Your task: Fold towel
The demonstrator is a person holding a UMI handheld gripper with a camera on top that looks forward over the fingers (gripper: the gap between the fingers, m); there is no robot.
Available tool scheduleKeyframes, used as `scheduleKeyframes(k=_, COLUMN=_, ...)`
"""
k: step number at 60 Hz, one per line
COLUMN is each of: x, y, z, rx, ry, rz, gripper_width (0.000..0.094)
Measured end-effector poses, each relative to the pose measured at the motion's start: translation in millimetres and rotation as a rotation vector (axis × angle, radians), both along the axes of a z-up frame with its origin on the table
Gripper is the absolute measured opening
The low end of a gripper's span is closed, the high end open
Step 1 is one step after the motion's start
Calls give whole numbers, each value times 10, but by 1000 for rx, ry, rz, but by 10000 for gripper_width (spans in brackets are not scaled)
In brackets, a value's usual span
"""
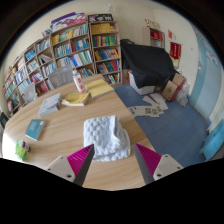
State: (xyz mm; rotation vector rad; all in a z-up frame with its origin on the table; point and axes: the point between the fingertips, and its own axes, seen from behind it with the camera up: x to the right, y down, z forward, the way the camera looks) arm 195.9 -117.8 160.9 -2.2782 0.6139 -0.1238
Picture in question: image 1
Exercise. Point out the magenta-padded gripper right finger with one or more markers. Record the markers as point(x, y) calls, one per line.
point(149, 159)

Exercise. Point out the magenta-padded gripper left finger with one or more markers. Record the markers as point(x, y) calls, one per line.
point(82, 160)

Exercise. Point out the white waffle towel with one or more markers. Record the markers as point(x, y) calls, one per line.
point(105, 136)

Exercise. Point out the paper sheets on floor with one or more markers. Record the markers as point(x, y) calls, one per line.
point(150, 108)

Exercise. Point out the teal book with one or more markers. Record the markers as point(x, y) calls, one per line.
point(35, 130)

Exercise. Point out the small red-labelled jar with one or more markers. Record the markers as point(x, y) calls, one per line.
point(24, 145)

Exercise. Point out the thick yellow book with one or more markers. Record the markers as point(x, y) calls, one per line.
point(77, 99)

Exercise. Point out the green plastic bag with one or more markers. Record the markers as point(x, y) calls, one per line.
point(20, 152)

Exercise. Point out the grey book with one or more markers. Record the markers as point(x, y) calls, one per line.
point(50, 105)

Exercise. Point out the white box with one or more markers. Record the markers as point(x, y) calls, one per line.
point(141, 89)

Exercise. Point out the thin yellow book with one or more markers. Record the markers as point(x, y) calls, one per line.
point(100, 87)

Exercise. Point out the cardboard box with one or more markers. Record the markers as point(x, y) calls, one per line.
point(173, 88)

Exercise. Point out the clear bottle with red label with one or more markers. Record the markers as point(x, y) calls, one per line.
point(79, 82)

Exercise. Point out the light grey chair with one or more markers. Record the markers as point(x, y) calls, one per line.
point(30, 93)

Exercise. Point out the grey mesh office chair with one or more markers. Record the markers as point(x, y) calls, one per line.
point(60, 77)

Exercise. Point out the dark chair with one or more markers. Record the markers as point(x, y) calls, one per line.
point(3, 120)

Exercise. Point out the black cloth cover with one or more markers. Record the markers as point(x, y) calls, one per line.
point(148, 63)

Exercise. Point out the wooden bookshelf unit with books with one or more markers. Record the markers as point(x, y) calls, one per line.
point(70, 50)

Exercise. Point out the red wall banner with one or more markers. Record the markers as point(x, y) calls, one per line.
point(175, 50)

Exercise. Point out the small wall shelf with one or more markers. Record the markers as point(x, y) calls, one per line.
point(155, 37)

